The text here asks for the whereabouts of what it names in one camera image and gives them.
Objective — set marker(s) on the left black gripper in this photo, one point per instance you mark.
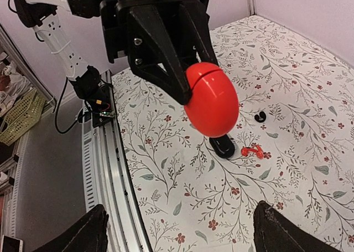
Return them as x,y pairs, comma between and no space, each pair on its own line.
160,38

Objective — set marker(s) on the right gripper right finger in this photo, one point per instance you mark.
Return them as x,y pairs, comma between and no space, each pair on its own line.
274,232

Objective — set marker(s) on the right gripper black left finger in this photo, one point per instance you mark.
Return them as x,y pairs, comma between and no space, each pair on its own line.
89,233

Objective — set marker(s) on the red earbud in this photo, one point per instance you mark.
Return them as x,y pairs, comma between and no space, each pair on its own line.
246,150
257,150

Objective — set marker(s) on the red earbud charging case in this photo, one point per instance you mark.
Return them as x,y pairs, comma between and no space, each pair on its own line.
213,108

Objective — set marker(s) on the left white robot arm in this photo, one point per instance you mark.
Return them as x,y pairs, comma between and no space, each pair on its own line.
41,16

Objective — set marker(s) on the black earbud charging case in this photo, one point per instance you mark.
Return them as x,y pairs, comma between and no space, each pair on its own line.
223,146

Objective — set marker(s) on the floral patterned table mat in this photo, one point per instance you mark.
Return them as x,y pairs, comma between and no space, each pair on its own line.
192,200

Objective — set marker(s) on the black earbud far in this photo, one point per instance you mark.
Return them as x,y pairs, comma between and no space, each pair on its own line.
260,117

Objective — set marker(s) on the yellow plastic basket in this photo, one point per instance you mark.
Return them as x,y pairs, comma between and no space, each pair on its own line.
22,116

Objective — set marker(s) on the aluminium front rail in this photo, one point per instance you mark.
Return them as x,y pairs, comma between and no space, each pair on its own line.
107,181

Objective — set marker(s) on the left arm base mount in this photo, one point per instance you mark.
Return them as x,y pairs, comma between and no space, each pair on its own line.
94,97

